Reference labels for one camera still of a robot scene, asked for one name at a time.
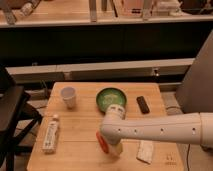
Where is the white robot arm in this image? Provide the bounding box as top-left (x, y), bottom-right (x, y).
top-left (96, 104), bottom-right (213, 154)

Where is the white folded cloth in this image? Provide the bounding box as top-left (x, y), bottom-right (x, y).
top-left (136, 140), bottom-right (154, 164)

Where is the black rectangular block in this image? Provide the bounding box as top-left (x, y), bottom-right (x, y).
top-left (136, 96), bottom-right (150, 114)

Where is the green bowl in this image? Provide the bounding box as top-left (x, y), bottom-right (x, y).
top-left (96, 87), bottom-right (127, 113)

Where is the white tube bottle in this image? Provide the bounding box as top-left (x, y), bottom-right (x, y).
top-left (42, 115), bottom-right (60, 154)

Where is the black chair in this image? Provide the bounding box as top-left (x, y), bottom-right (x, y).
top-left (0, 65), bottom-right (42, 171)

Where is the black cable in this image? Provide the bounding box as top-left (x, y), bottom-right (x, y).
top-left (184, 143), bottom-right (192, 171)

